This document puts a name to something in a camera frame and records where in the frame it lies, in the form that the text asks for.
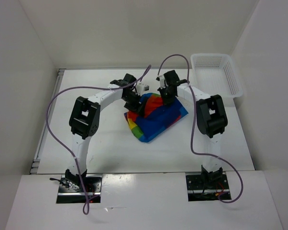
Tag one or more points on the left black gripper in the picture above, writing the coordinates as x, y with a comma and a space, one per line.
136, 107

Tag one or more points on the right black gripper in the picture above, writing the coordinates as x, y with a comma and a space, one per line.
166, 100

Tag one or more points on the rainbow striped shorts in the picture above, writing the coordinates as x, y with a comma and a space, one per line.
156, 119

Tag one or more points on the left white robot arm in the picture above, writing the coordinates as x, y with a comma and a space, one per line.
85, 118

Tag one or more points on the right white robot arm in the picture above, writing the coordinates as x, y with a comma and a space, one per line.
209, 116

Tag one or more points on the white plastic basket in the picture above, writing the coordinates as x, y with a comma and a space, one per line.
216, 74

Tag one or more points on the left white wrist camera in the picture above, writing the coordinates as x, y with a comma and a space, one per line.
141, 88

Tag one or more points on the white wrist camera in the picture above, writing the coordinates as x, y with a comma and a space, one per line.
161, 80
141, 88

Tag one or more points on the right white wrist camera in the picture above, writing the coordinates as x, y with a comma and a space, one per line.
161, 80

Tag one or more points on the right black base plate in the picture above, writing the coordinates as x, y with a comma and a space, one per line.
198, 191

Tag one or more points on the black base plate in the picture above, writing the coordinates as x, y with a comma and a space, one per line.
68, 194
198, 191

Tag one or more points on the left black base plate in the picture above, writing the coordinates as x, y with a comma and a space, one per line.
68, 194

